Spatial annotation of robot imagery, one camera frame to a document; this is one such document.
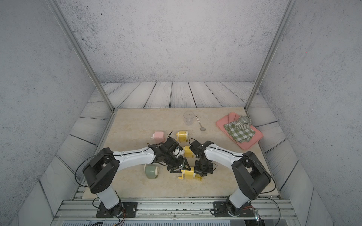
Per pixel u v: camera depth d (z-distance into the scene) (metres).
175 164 0.74
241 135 1.02
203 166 0.72
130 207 0.74
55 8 0.71
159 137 0.94
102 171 0.46
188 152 0.88
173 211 0.74
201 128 1.08
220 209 0.73
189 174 0.79
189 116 1.11
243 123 1.07
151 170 0.79
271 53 0.87
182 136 0.96
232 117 1.15
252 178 0.44
